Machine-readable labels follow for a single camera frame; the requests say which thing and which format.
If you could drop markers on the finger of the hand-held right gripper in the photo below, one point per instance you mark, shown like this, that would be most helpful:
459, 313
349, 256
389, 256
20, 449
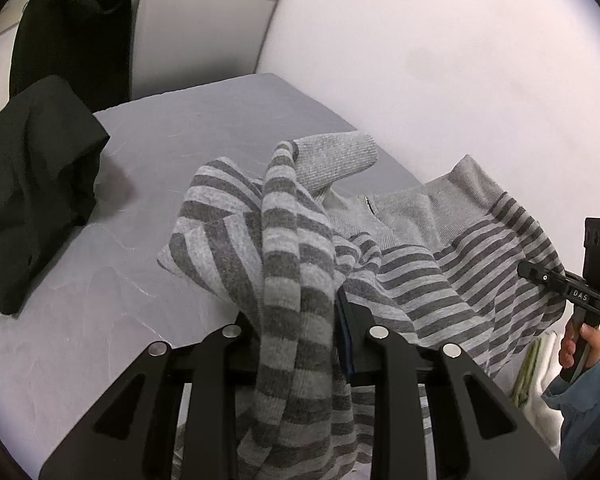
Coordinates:
540, 275

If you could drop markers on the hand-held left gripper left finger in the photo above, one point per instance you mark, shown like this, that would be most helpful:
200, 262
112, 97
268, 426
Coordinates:
232, 347

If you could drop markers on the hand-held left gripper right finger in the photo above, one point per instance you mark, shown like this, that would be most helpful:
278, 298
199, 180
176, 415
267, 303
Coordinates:
347, 350

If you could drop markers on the grey striped zip hoodie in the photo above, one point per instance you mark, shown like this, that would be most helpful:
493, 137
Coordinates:
300, 240

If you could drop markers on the person's right forearm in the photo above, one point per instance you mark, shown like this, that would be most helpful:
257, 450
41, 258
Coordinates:
585, 410

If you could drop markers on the person's right hand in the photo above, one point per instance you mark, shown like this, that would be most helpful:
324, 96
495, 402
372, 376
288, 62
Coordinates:
594, 341

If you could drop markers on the pale green cloth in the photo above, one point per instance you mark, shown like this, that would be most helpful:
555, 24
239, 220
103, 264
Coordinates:
527, 375

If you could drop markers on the white folded towel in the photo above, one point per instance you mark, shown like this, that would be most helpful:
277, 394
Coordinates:
545, 410

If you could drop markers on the grey quilted bed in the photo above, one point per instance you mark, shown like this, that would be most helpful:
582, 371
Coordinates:
180, 120

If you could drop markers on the black crumpled garment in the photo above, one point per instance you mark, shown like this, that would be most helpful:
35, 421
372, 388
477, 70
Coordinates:
35, 170

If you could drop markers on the black hanging hoodie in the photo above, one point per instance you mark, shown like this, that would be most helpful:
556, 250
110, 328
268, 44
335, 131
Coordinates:
70, 35

